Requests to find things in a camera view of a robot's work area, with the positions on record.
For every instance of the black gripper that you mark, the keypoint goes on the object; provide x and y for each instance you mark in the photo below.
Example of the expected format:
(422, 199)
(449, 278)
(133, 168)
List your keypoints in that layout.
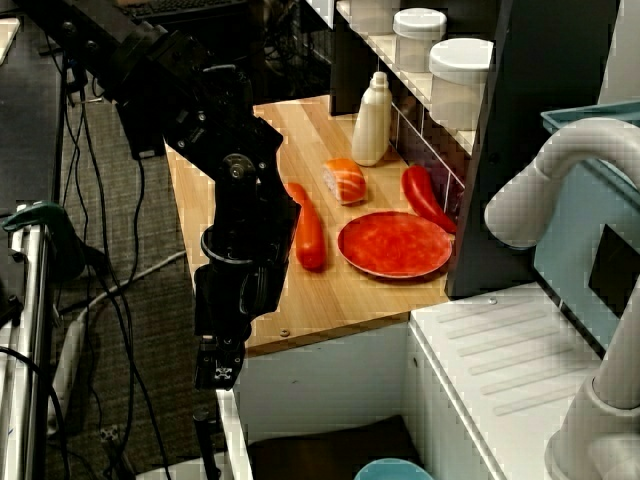
(235, 295)

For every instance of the light blue bowl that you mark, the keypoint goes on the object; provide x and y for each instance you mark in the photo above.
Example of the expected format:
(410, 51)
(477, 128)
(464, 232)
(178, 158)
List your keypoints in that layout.
(395, 471)

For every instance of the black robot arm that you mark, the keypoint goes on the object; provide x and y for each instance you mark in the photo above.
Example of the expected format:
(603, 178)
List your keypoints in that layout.
(200, 125)

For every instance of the white sink basin unit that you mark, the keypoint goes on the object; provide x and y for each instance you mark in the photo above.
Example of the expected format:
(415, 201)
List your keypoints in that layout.
(450, 375)

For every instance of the white kitchen cabinet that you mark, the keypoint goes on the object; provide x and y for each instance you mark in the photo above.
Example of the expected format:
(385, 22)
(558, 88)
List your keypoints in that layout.
(310, 370)

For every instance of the white power strip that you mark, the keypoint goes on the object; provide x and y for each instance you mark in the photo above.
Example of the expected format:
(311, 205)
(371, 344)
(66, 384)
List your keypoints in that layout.
(67, 360)

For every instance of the orange red toy sausage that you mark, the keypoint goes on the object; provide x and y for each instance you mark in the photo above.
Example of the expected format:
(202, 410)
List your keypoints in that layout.
(310, 235)

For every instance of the red round plate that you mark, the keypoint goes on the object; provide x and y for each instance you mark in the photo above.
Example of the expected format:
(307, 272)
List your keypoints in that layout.
(395, 245)

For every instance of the toy salmon sushi piece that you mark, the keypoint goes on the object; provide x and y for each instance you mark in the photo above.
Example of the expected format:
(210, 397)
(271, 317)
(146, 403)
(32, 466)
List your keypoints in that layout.
(347, 182)

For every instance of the green clamp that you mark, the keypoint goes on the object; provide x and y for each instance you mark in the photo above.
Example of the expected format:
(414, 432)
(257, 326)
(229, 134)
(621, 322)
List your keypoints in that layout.
(45, 225)

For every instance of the red toy pepper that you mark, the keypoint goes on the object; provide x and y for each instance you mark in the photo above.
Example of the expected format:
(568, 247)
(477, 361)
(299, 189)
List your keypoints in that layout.
(422, 195)

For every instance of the white detergent bottle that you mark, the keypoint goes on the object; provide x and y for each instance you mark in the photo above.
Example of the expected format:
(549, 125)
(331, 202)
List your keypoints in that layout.
(371, 130)

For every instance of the dark desk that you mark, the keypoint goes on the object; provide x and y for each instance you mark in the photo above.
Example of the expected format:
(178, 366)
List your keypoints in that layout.
(30, 125)

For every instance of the black keyboard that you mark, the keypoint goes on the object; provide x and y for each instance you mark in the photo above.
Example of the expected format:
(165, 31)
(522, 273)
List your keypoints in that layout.
(190, 7)

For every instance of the medium clear lidded jar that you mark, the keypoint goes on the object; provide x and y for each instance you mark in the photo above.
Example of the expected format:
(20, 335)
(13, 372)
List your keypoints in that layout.
(457, 85)

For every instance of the teal plastic bin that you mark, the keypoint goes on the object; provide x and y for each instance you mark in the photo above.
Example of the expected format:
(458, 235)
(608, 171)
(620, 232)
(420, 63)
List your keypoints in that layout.
(570, 240)

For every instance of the dark shelf unit with tiles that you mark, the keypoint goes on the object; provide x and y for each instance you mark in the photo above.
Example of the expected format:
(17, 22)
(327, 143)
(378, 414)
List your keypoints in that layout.
(530, 150)

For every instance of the small clear lidded jar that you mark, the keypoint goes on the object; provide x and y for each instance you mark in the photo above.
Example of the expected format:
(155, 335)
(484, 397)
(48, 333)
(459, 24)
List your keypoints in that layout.
(417, 42)

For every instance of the grey toy faucet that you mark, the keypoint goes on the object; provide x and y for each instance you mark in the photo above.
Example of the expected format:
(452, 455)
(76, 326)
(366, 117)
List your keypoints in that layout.
(545, 165)

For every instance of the black vertical post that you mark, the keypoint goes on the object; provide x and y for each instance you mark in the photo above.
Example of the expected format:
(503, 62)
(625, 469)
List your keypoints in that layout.
(206, 445)

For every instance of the metal frame rail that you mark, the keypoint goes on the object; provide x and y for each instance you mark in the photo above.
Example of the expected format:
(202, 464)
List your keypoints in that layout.
(25, 350)

